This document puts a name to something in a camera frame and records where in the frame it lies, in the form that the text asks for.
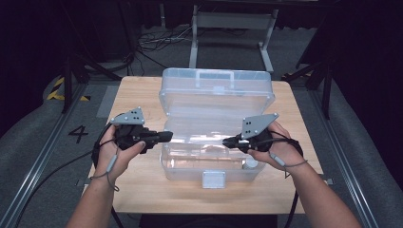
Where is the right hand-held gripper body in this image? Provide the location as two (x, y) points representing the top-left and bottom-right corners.
(237, 112), (280, 155)

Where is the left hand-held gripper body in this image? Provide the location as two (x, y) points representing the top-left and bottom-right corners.
(109, 106), (161, 155)

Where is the clear plastic storage box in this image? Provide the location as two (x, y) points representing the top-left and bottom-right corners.
(158, 66), (277, 190)

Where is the person's right hand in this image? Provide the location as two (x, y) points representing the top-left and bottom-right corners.
(246, 121), (308, 175)

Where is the person's left hand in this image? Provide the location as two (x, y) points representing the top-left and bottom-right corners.
(92, 123), (147, 185)

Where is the black tripod stand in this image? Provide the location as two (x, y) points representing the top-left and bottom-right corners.
(61, 53), (124, 114)
(280, 59), (335, 121)

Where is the yellow black floor tape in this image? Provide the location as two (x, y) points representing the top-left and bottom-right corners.
(46, 76), (91, 103)

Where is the grey right wrist strap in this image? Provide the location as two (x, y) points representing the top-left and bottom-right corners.
(267, 151), (309, 181)

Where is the grey wrist strap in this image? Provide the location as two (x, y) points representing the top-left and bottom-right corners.
(89, 153), (121, 193)
(267, 151), (309, 181)

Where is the grey left wrist strap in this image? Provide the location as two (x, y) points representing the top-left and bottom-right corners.
(89, 153), (121, 193)

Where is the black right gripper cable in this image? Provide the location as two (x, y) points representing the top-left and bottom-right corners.
(259, 130), (304, 228)

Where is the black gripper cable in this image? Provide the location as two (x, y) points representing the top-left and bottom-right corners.
(259, 130), (304, 228)
(13, 123), (125, 228)

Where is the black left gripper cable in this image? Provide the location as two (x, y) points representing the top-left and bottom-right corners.
(13, 123), (125, 228)

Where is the bundle of floor cables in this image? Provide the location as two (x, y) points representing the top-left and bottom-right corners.
(135, 24), (195, 79)

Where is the grey metal stand frame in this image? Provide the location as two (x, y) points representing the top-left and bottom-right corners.
(188, 4), (279, 75)

